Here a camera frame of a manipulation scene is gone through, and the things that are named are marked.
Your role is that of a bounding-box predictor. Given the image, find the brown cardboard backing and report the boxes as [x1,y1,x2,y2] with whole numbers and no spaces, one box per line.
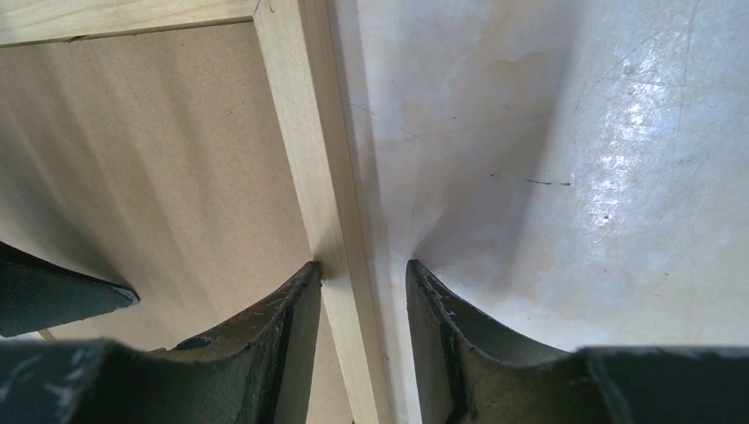
[0,22,355,424]

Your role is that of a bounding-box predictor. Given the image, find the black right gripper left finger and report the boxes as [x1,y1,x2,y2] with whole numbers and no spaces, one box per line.
[1,261,322,423]

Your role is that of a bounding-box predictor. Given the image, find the light wooden picture frame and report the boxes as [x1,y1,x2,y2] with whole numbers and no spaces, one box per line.
[1,1,392,423]

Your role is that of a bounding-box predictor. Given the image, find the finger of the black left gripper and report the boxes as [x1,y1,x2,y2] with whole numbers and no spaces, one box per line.
[1,243,140,337]

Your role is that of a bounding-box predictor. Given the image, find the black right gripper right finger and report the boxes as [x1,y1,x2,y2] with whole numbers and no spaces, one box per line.
[405,260,748,423]

